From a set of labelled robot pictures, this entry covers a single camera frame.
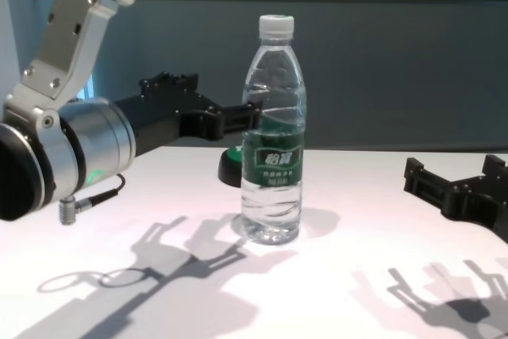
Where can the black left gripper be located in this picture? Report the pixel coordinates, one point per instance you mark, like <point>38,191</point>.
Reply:
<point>158,120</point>

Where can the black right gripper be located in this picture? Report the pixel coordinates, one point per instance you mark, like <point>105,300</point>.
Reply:
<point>488,204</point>

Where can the clear water bottle green label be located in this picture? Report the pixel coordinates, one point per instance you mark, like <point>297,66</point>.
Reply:
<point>274,172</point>

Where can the green YES button black base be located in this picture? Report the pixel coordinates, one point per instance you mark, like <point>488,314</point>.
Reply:
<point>230,168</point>

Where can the narrow window pane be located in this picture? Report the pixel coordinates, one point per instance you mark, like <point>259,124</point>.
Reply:
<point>90,85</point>

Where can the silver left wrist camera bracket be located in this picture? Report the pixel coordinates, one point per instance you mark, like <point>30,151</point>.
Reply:
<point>71,29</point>

